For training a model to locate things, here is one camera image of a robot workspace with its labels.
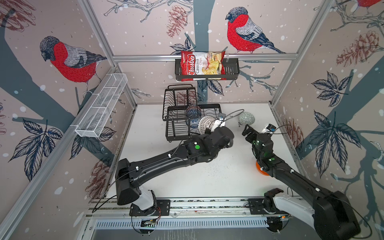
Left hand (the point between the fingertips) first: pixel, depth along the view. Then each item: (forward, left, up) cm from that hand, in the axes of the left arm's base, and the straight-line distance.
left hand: (222, 130), depth 68 cm
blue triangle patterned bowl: (+35, +14, -26) cm, 46 cm away
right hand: (+8, -19, -13) cm, 24 cm away
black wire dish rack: (+34, +22, -26) cm, 48 cm away
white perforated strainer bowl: (+7, +7, -3) cm, 10 cm away
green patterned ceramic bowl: (+31, -26, -29) cm, 50 cm away
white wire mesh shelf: (+7, +62, 0) cm, 62 cm away
